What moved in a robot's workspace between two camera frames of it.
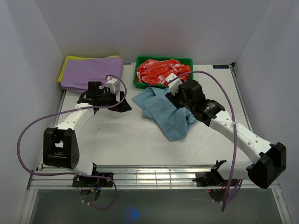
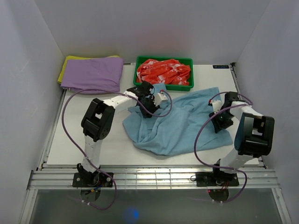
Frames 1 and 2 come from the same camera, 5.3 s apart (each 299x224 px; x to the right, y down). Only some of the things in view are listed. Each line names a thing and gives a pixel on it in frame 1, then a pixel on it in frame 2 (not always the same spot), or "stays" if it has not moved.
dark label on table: x=221 y=66 stays
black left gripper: x=123 y=107 to x=146 y=114
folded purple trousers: x=77 y=73 stays
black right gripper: x=173 y=99 to x=218 y=126
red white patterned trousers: x=152 y=71 stays
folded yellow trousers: x=71 y=57 stays
